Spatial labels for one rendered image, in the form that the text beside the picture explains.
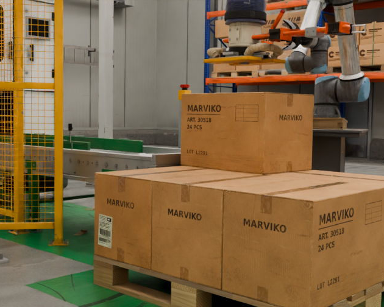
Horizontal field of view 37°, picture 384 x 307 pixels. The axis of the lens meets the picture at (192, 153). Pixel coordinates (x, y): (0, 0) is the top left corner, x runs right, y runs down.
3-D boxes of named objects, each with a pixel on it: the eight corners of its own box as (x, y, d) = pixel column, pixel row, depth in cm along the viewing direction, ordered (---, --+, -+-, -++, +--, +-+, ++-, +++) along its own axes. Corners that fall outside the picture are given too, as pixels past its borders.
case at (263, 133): (180, 165, 325) (181, 93, 322) (228, 162, 352) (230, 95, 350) (263, 174, 281) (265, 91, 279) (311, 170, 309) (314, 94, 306)
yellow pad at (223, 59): (203, 63, 317) (203, 53, 317) (216, 64, 324) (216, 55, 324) (248, 59, 292) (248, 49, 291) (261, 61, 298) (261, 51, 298)
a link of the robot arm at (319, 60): (309, 75, 323) (310, 52, 322) (330, 74, 316) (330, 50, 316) (303, 74, 315) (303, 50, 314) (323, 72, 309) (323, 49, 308)
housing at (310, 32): (303, 36, 278) (304, 27, 278) (312, 38, 283) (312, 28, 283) (316, 35, 273) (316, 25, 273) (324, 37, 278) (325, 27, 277)
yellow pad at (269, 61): (228, 65, 330) (228, 56, 329) (240, 66, 336) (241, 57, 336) (273, 62, 304) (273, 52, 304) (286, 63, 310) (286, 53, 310)
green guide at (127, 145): (17, 142, 513) (17, 132, 513) (28, 142, 521) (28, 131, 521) (140, 152, 406) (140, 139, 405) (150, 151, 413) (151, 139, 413)
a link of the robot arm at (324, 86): (319, 105, 384) (319, 78, 384) (344, 105, 374) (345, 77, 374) (309, 103, 371) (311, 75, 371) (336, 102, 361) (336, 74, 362)
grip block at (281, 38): (267, 40, 294) (267, 28, 294) (280, 42, 301) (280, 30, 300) (280, 39, 288) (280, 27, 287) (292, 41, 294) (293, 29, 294)
